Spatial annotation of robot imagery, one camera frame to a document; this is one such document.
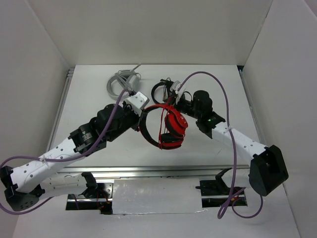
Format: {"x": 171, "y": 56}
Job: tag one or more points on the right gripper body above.
{"x": 185, "y": 106}

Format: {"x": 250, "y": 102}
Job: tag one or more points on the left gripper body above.
{"x": 130, "y": 119}

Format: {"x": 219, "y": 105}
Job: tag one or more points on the red and black headphones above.
{"x": 172, "y": 127}

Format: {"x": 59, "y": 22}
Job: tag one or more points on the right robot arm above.
{"x": 266, "y": 166}

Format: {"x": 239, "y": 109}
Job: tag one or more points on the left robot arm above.
{"x": 28, "y": 180}

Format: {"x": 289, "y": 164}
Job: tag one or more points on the white cover plate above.
{"x": 156, "y": 196}

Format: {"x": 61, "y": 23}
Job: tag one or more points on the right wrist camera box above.
{"x": 178, "y": 90}

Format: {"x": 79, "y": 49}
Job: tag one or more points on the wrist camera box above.
{"x": 178, "y": 90}
{"x": 137, "y": 102}

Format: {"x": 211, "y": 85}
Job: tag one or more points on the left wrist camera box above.
{"x": 137, "y": 102}

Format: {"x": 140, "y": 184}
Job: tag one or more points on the aluminium rail frame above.
{"x": 130, "y": 156}

